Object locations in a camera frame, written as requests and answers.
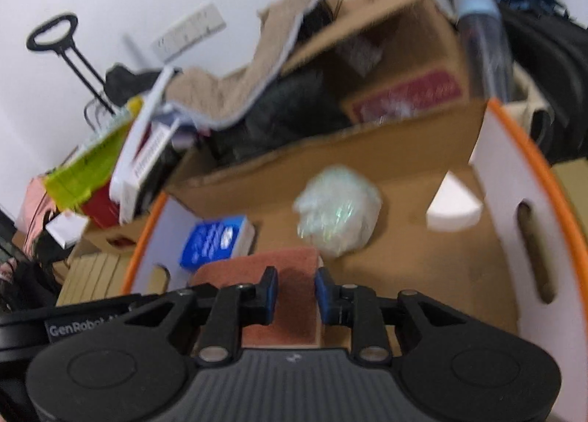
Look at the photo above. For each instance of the white printed paper sheet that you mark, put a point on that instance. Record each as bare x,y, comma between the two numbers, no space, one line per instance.
67,228

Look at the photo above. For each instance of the small brown cardboard box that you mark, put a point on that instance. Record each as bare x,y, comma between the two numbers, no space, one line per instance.
119,240

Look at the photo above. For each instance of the large brown cardboard box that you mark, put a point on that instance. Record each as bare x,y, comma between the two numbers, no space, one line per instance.
387,59

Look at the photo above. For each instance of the iridescent crumpled plastic ball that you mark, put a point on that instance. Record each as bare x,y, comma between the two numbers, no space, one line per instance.
338,211

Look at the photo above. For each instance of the blue white tissue pack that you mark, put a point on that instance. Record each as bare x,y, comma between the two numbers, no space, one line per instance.
217,240

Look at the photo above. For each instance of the white flat board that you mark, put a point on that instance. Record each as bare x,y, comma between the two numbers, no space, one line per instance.
137,159

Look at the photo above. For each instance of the white wall socket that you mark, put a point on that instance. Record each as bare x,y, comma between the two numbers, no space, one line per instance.
201,24

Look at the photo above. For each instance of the yellow green snack bag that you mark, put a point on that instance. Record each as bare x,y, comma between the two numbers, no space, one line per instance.
72,184

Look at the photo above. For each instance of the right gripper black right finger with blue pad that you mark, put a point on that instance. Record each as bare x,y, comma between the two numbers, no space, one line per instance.
412,315

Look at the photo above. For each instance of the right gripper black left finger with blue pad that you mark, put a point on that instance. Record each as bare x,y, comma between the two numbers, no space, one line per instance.
205,322

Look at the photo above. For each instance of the orange kitchen sponge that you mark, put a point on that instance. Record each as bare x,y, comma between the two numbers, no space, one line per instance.
296,321

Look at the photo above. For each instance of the blue lid water bottle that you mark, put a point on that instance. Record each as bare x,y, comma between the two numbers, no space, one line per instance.
487,53

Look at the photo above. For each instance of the black suitcase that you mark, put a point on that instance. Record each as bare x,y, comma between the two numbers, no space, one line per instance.
553,51

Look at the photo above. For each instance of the red pumpkin cardboard box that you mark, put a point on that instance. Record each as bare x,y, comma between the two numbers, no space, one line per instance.
522,268

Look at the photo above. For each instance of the white wedge makeup sponge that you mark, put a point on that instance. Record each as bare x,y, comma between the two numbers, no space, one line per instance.
454,207

